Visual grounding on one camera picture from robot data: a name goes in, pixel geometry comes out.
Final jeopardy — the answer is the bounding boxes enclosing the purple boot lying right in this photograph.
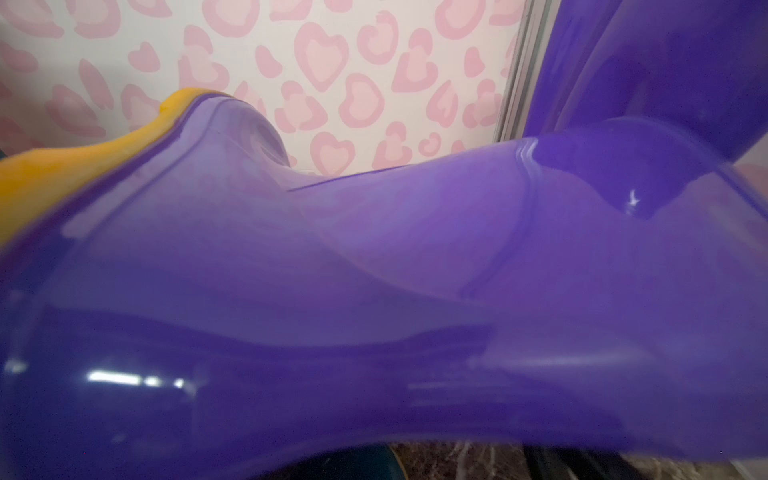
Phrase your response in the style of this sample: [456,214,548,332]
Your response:
[1,89,767,479]

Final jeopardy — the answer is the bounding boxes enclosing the purple boot in right corner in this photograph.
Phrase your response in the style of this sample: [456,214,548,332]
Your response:
[525,1,767,161]

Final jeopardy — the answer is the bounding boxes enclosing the aluminium frame post right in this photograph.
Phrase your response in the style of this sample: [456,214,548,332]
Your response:
[494,0,562,142]

